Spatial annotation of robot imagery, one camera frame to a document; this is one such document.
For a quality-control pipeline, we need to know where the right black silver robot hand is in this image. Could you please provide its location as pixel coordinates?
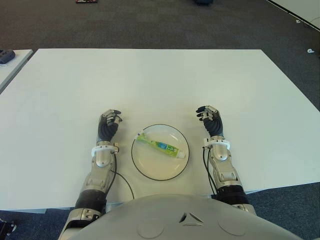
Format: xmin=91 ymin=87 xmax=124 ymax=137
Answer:
xmin=195 ymin=104 xmax=224 ymax=138

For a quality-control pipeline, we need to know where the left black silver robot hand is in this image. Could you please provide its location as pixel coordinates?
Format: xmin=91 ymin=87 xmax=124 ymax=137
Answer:
xmin=97 ymin=108 xmax=124 ymax=143

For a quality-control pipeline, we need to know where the green toothpaste tube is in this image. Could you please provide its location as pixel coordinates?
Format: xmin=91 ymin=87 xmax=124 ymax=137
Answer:
xmin=134 ymin=132 xmax=186 ymax=160

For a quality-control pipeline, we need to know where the white plate with black rim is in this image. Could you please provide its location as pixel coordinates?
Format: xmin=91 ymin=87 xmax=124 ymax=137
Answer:
xmin=131 ymin=123 xmax=190 ymax=181

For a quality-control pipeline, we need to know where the grey robot torso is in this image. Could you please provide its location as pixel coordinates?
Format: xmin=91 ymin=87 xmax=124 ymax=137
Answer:
xmin=58 ymin=194 xmax=301 ymax=240

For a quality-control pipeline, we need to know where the white side table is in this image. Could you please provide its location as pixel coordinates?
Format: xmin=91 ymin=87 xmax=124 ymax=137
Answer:
xmin=0 ymin=49 xmax=34 ymax=94

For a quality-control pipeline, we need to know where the black handheld controller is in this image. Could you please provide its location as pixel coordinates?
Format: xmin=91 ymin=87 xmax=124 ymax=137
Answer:
xmin=0 ymin=49 xmax=16 ymax=65

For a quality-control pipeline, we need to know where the black floor device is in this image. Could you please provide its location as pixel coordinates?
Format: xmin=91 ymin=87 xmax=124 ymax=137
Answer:
xmin=0 ymin=217 xmax=17 ymax=237

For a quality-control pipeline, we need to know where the white background table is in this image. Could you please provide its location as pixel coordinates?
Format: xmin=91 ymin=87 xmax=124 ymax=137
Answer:
xmin=266 ymin=0 xmax=320 ymax=31

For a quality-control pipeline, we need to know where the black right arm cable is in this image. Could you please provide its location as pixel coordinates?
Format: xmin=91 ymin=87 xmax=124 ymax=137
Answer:
xmin=202 ymin=147 xmax=219 ymax=199

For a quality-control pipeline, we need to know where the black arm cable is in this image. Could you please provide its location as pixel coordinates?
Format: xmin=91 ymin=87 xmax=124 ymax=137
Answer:
xmin=202 ymin=147 xmax=219 ymax=199
xmin=111 ymin=147 xmax=136 ymax=201

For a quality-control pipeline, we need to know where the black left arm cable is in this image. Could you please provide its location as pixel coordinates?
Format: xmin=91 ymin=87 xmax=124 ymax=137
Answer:
xmin=111 ymin=147 xmax=136 ymax=201

